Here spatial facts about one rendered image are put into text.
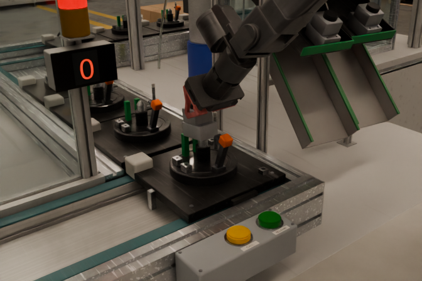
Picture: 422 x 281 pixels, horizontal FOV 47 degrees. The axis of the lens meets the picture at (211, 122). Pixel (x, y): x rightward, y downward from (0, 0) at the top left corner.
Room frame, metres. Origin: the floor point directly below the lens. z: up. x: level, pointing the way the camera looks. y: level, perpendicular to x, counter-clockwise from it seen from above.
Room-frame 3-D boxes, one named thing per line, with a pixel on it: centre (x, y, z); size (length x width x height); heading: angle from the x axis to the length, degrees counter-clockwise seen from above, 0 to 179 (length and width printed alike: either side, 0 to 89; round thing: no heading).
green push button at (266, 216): (0.71, -0.10, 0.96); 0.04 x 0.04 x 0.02
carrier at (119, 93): (1.30, 0.31, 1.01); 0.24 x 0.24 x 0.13; 36
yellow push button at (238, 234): (0.67, -0.04, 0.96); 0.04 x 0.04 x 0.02
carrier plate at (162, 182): (0.89, 0.02, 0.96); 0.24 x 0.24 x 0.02; 36
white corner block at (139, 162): (0.91, 0.15, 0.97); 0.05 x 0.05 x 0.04; 36
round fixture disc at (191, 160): (0.89, 0.02, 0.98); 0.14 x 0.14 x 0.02
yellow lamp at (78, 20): (0.87, 0.24, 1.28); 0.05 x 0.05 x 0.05
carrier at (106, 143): (1.10, 0.17, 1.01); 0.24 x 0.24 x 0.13; 36
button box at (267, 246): (0.67, -0.04, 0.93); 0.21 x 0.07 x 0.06; 126
